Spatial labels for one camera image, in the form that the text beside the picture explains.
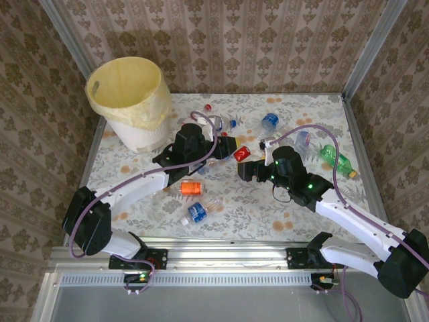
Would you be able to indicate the squat blue label bottle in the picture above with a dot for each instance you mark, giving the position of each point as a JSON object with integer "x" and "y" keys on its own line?
{"x": 269, "y": 120}

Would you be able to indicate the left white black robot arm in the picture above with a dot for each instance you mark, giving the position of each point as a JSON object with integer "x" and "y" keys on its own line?
{"x": 134, "y": 188}

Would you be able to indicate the bottle blue red label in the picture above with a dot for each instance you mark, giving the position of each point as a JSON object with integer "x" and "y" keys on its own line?
{"x": 303, "y": 141}

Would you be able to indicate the black connector box green light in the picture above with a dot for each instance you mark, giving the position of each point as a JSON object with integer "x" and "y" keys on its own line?
{"x": 134, "y": 278}

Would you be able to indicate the white plastic bin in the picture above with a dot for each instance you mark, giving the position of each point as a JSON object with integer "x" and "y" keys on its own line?
{"x": 134, "y": 137}

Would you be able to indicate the aluminium side rail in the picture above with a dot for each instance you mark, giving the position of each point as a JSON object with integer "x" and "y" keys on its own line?
{"x": 357, "y": 134}
{"x": 96, "y": 141}

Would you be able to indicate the blue label bottle white cap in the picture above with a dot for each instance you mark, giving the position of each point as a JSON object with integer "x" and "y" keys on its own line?
{"x": 197, "y": 212}

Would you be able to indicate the crushed bottle purple blue label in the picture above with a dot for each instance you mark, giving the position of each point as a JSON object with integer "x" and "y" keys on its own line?
{"x": 202, "y": 170}

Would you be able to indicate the black connector box yellow plug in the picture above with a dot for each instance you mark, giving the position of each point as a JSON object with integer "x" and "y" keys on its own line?
{"x": 318, "y": 280}

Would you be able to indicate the large green bottle yellow cap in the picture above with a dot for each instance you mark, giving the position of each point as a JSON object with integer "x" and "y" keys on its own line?
{"x": 345, "y": 166}

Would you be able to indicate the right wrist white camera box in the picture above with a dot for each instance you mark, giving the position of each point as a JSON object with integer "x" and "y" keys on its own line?
{"x": 268, "y": 152}

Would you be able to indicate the floral patterned table cover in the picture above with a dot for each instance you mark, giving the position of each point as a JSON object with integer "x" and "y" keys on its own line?
{"x": 241, "y": 221}

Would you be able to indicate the aluminium front frame rail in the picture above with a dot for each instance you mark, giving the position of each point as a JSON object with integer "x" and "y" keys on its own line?
{"x": 228, "y": 255}

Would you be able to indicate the orange label bottle brown cap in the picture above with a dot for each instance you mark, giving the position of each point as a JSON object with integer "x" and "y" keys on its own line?
{"x": 191, "y": 188}

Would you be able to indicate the aluminium corner post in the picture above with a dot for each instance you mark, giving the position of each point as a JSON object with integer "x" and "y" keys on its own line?
{"x": 65, "y": 33}
{"x": 372, "y": 50}

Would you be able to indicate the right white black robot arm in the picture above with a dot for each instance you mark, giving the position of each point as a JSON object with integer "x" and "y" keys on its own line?
{"x": 342, "y": 261}

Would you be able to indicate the grey metal base panel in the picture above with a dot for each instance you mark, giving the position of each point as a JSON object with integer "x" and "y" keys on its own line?
{"x": 218, "y": 305}

